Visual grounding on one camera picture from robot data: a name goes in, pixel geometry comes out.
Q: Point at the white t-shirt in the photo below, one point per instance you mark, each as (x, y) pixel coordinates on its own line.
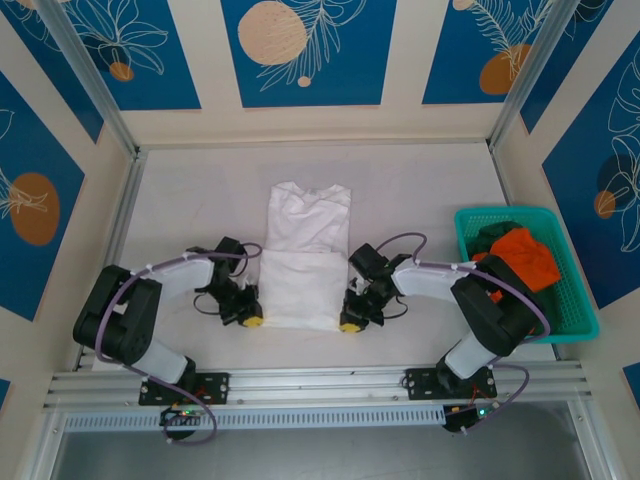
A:
(305, 290)

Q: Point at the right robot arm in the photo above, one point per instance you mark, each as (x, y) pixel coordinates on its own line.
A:
(430, 280)

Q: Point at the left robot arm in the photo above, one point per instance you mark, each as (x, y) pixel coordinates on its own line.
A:
(185, 274)

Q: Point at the small controller board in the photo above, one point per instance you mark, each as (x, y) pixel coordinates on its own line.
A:
(467, 416)
(182, 414)

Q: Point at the dark green t-shirt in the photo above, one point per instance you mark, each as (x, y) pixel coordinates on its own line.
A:
(487, 237)

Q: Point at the orange t-shirt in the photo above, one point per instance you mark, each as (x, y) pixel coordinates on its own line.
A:
(530, 260)

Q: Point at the teal plastic basket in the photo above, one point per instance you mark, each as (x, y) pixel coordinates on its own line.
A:
(570, 305)

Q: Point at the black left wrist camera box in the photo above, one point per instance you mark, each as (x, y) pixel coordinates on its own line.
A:
(230, 316)

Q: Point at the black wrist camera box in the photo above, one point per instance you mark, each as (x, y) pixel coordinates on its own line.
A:
(230, 316)
(377, 315)

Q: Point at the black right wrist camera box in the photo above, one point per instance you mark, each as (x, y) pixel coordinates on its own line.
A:
(377, 315)

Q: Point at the aluminium mounting rail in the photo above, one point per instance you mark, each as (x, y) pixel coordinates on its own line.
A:
(320, 382)

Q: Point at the blue floral wall panel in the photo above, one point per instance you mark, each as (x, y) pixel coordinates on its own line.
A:
(600, 240)
(150, 75)
(30, 140)
(450, 60)
(350, 60)

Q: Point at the aluminium frame post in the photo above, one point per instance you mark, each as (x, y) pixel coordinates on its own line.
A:
(85, 65)
(530, 75)

